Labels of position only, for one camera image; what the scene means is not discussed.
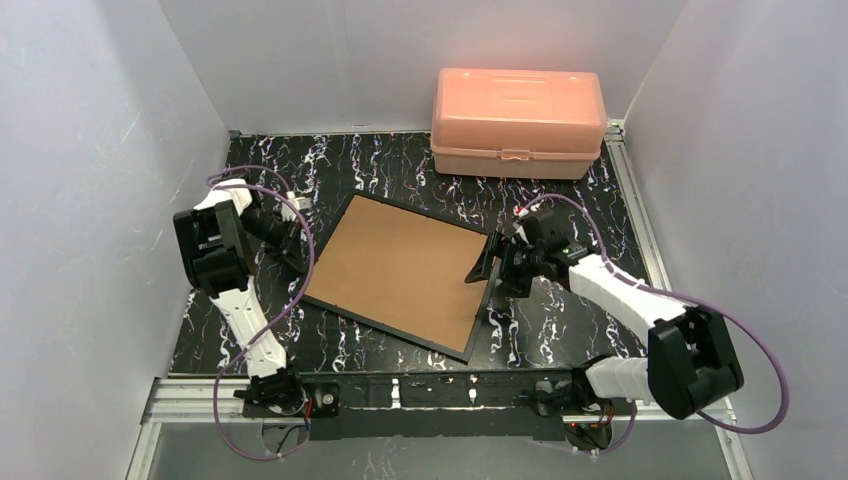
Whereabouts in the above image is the aluminium right rail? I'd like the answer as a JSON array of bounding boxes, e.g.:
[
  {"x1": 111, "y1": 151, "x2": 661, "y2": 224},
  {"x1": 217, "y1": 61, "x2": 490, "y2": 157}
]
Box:
[{"x1": 604, "y1": 119, "x2": 672, "y2": 290}]

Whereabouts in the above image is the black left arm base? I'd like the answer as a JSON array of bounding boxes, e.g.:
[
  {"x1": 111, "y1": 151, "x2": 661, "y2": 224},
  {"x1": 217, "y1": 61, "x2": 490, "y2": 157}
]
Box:
[{"x1": 233, "y1": 368, "x2": 341, "y2": 419}]

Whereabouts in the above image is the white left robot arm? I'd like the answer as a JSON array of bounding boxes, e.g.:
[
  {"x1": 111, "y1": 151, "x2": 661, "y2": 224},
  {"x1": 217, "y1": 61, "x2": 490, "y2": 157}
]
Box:
[{"x1": 173, "y1": 179, "x2": 311, "y2": 379}]

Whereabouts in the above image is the black picture frame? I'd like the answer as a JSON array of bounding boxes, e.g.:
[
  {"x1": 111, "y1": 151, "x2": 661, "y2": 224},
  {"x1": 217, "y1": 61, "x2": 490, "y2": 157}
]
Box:
[{"x1": 299, "y1": 190, "x2": 501, "y2": 364}]

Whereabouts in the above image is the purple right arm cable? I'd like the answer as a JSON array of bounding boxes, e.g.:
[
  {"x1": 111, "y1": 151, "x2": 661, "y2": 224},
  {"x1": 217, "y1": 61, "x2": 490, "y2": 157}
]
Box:
[{"x1": 515, "y1": 193, "x2": 791, "y2": 457}]

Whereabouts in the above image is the pink plastic storage box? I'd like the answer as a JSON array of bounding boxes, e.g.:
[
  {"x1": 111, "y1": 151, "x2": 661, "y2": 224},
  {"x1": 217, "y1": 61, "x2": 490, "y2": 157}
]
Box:
[{"x1": 430, "y1": 68, "x2": 608, "y2": 180}]

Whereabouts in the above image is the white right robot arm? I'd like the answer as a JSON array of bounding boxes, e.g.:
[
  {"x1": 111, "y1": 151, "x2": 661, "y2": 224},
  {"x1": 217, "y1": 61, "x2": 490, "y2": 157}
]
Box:
[{"x1": 465, "y1": 211, "x2": 744, "y2": 419}]

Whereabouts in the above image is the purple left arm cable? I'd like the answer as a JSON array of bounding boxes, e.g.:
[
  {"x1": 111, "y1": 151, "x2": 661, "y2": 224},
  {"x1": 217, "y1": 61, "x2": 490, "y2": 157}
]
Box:
[{"x1": 205, "y1": 165, "x2": 317, "y2": 462}]

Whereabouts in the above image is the aluminium front rail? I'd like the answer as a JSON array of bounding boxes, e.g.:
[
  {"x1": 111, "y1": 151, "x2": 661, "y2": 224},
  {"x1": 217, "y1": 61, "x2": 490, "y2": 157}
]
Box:
[{"x1": 141, "y1": 374, "x2": 737, "y2": 425}]

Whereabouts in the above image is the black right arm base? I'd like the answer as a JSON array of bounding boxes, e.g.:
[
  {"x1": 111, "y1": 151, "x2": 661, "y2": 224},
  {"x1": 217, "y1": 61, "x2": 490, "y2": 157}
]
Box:
[{"x1": 513, "y1": 372, "x2": 638, "y2": 457}]

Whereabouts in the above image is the brown cardboard backing board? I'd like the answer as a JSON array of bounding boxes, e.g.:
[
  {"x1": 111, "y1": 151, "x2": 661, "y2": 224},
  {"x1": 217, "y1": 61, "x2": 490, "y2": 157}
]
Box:
[{"x1": 305, "y1": 194, "x2": 490, "y2": 354}]

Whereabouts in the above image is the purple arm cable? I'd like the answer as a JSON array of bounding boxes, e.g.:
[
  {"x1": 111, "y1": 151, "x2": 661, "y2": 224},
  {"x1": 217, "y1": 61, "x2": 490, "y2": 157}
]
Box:
[
  {"x1": 515, "y1": 193, "x2": 791, "y2": 457},
  {"x1": 205, "y1": 165, "x2": 317, "y2": 462}
]

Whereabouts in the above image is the aluminium rail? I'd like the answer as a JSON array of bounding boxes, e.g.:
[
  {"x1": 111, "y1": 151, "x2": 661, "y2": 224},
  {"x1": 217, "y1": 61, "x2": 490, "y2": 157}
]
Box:
[
  {"x1": 141, "y1": 374, "x2": 737, "y2": 425},
  {"x1": 604, "y1": 119, "x2": 672, "y2": 290}
]

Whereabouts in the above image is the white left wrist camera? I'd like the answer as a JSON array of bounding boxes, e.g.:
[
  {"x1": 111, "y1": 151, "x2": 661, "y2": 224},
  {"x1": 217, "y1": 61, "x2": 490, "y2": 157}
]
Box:
[{"x1": 280, "y1": 191, "x2": 312, "y2": 221}]

